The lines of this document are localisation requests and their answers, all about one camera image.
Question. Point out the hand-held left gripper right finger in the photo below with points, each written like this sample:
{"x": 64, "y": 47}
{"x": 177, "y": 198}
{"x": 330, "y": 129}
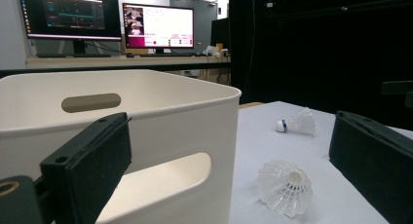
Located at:
{"x": 373, "y": 165}

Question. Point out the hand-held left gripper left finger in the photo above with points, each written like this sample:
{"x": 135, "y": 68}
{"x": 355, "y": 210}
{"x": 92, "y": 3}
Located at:
{"x": 87, "y": 165}

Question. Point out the white plastic shuttlecock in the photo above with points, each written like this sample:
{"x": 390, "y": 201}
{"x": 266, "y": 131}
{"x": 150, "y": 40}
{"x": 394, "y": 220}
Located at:
{"x": 285, "y": 188}
{"x": 302, "y": 123}

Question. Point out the white plastic storage basket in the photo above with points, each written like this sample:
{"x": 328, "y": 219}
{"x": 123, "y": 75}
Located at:
{"x": 178, "y": 126}

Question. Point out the black keyboard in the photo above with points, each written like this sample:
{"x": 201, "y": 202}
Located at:
{"x": 162, "y": 54}
{"x": 71, "y": 55}

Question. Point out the light wooden desk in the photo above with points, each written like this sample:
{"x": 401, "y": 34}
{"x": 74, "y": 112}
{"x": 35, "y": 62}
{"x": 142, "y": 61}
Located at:
{"x": 130, "y": 61}

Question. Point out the white table sheet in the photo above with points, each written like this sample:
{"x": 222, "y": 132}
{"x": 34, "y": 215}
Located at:
{"x": 256, "y": 142}

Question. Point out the black curtain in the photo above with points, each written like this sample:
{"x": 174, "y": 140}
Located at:
{"x": 324, "y": 55}

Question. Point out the dark-screen computer monitor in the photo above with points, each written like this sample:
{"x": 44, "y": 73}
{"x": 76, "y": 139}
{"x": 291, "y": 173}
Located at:
{"x": 71, "y": 13}

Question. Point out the bright-screen computer monitor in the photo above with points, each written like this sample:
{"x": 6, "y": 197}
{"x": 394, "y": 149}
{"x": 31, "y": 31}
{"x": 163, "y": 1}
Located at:
{"x": 162, "y": 26}

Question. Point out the small clutter on desk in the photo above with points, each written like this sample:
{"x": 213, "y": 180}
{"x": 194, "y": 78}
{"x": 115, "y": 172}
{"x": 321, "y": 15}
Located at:
{"x": 216, "y": 51}

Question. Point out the grey door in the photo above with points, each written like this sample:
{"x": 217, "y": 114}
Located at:
{"x": 204, "y": 22}

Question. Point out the switched-off black monitor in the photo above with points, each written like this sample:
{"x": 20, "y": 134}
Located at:
{"x": 220, "y": 32}

